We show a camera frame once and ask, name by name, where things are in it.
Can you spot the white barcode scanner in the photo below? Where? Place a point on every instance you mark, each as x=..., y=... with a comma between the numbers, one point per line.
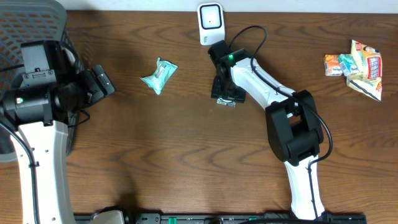
x=211, y=23

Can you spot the teal snack packet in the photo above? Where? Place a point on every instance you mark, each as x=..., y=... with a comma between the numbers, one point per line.
x=159, y=78

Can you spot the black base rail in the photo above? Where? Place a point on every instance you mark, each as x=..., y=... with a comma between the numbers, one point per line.
x=155, y=218

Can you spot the grey plastic mesh basket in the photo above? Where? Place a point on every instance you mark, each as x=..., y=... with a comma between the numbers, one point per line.
x=36, y=46

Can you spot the large white snack bag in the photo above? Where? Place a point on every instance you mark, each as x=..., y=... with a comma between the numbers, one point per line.
x=369, y=78

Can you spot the orange small snack packet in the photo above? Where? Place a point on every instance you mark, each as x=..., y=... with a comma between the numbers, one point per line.
x=332, y=66

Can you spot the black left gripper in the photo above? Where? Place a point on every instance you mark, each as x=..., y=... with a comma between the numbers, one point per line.
x=101, y=81

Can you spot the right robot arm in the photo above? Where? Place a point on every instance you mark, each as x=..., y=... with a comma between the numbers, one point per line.
x=294, y=133

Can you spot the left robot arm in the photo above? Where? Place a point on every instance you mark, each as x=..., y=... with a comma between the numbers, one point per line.
x=52, y=90

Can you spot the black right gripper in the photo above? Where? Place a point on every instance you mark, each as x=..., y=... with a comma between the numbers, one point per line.
x=237, y=96

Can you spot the small teal tissue pack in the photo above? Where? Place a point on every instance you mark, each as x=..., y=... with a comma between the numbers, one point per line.
x=348, y=64

